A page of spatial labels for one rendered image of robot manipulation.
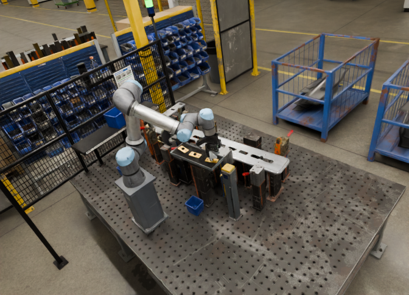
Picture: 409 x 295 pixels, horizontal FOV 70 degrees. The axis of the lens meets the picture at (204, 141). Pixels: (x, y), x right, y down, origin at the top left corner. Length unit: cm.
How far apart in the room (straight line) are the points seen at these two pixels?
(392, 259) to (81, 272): 270
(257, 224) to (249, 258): 26
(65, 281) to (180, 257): 146
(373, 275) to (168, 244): 163
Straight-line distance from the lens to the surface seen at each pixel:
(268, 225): 208
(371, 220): 221
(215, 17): 486
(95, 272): 310
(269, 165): 205
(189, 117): 167
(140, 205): 202
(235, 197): 197
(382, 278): 283
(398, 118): 428
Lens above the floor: 234
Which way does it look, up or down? 35 degrees down
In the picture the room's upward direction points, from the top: 11 degrees counter-clockwise
